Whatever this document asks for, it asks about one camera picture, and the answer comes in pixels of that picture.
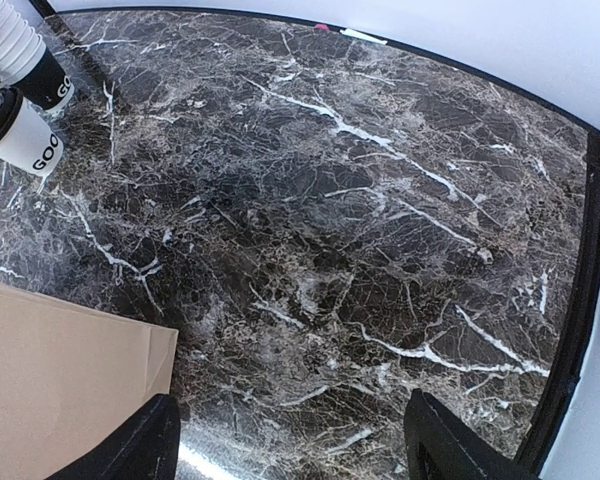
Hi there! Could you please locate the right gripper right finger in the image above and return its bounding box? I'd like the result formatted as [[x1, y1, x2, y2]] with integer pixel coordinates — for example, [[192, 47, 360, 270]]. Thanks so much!
[[403, 389, 536, 479]]

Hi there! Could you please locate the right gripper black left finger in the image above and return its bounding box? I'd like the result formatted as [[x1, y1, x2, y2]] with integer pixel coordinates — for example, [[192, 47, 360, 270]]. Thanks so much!
[[50, 394, 181, 480]]

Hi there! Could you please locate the brown paper bag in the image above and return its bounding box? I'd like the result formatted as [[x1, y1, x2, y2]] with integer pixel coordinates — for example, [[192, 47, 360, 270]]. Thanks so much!
[[0, 283, 178, 479]]

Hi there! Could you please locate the white paper coffee cup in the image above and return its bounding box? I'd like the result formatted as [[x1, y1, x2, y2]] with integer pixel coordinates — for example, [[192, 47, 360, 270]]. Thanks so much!
[[0, 100, 64, 177]]

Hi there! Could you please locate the stack of paper cups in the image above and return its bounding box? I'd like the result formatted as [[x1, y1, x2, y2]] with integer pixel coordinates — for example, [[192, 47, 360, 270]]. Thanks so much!
[[0, 0, 75, 113]]

